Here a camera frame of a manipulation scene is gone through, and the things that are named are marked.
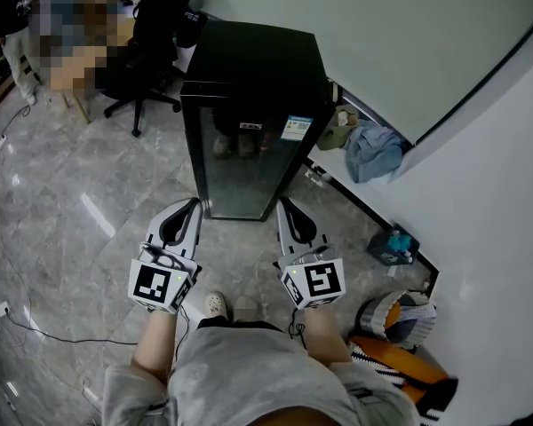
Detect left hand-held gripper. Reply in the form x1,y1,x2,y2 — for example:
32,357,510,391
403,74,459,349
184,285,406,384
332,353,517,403
127,197,203,315

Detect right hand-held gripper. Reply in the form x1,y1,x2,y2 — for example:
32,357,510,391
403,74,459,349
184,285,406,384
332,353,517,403
273,196,347,311

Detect black glossy appliance door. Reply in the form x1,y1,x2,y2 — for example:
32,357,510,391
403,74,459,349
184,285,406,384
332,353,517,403
179,80,334,221

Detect person's left forearm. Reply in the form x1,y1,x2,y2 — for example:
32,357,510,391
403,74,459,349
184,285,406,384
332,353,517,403
131,311,179,383

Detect black glass-door fridge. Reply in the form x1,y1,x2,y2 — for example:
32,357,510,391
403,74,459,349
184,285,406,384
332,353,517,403
179,19,337,221

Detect person's left shoe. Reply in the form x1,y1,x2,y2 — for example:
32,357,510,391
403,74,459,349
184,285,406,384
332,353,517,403
203,290,230,320

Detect person's shoe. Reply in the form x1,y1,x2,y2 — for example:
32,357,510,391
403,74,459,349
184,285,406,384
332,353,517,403
203,290,230,320
233,295,259,322

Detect dark blue box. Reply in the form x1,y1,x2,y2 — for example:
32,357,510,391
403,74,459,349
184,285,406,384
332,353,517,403
366,224,421,266

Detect person's right shoe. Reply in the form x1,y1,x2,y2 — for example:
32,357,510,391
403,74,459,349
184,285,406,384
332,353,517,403
233,295,259,322

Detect striped woven basket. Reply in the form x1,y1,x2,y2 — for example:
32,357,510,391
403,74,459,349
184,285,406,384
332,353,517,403
354,289,437,351

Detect olive green bag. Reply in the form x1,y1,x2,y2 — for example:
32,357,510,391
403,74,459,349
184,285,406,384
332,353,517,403
315,104,361,151

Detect blue cloth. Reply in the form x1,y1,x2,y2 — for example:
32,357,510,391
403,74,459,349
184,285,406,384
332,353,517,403
344,120,405,185

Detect person's black trousers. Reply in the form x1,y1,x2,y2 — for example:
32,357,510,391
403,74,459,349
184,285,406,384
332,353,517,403
197,317,285,333

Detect person's grey shirt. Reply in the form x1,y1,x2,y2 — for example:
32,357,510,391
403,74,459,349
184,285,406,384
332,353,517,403
101,324,421,426

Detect orange chair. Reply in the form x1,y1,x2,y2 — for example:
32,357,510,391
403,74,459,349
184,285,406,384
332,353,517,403
348,335,449,406

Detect wooden table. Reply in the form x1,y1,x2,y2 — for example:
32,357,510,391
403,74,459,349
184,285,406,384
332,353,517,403
28,0,137,124

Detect black office chair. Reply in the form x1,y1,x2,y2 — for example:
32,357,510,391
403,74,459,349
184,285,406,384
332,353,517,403
95,0,210,138

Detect right hand-held gripper cable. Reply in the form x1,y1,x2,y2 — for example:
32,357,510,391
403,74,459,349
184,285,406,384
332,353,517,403
287,308,310,351

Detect hand-held gripper cable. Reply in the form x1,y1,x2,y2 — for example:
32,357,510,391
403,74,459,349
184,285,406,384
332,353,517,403
173,304,193,359
287,308,310,351

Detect left hand-held gripper cable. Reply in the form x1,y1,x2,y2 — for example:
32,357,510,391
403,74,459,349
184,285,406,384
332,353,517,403
173,304,193,359

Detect black floor cable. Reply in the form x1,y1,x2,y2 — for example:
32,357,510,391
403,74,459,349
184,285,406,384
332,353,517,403
2,304,139,345

